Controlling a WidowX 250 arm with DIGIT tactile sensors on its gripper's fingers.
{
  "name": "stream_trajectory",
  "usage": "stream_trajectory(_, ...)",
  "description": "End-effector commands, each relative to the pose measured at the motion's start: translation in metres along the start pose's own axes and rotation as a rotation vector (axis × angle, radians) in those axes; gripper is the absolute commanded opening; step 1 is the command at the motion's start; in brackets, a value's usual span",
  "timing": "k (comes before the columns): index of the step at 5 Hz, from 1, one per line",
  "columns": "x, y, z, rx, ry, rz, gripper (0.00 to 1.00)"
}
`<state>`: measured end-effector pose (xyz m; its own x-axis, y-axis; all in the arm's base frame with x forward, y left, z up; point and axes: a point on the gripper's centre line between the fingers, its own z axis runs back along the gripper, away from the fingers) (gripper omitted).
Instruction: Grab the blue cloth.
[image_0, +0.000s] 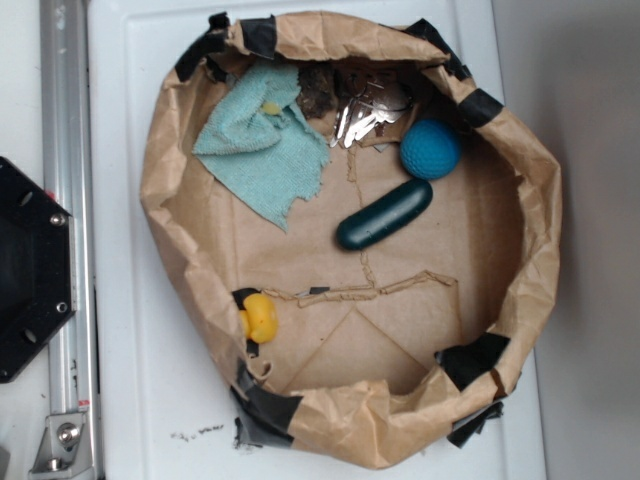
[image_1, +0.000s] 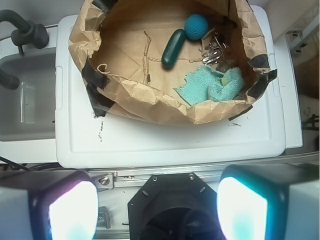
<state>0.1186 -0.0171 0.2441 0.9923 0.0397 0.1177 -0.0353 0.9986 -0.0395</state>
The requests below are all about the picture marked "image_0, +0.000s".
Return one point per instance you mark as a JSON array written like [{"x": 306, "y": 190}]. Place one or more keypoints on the aluminium frame rail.
[{"x": 72, "y": 352}]

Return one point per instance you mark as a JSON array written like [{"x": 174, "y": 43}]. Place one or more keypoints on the light blue cloth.
[{"x": 259, "y": 145}]

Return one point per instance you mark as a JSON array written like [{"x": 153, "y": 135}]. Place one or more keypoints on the dark brown fuzzy scrap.
[{"x": 317, "y": 90}]

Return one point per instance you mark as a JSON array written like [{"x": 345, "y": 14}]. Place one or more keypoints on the brown paper bag bin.
[{"x": 382, "y": 351}]

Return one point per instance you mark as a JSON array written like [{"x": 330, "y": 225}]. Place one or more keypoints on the white plastic tray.
[{"x": 166, "y": 412}]

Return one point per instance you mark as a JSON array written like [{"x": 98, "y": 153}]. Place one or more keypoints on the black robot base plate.
[{"x": 36, "y": 273}]

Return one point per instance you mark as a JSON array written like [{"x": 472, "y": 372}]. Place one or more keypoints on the silver key bunch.
[{"x": 367, "y": 99}]

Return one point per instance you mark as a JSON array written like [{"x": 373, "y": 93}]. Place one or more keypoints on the blue dimpled ball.
[{"x": 430, "y": 150}]

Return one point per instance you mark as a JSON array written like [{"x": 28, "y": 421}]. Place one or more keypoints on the yellow rubber duck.
[{"x": 259, "y": 318}]

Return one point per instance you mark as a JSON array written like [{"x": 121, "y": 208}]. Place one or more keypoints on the metal corner bracket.
[{"x": 64, "y": 451}]

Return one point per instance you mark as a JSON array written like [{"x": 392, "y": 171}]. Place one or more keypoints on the dark green capsule case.
[{"x": 385, "y": 216}]

